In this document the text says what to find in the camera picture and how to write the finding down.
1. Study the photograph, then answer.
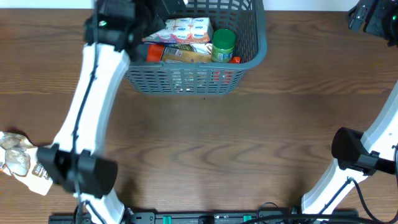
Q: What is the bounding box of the white blue printed carton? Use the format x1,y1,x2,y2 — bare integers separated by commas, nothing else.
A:
142,17,214,44

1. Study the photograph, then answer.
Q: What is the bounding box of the gold foil snack pouch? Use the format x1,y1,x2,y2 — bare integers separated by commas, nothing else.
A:
167,43,213,55

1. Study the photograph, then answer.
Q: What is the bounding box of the green lidded jar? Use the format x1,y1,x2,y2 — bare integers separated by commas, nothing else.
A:
211,29,236,63

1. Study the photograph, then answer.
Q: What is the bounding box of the small tan sachet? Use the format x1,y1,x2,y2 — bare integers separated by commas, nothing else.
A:
1,131,53,195

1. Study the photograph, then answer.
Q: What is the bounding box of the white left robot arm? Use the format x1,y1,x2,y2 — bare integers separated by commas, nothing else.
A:
37,0,187,223

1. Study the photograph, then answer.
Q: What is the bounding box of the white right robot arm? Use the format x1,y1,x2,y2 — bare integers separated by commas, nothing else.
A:
299,0,397,221

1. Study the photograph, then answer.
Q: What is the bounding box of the grey plastic lattice basket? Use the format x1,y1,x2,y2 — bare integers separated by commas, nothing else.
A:
93,0,269,96

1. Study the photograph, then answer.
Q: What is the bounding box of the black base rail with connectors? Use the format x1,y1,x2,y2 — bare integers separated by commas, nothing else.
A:
48,207,359,224

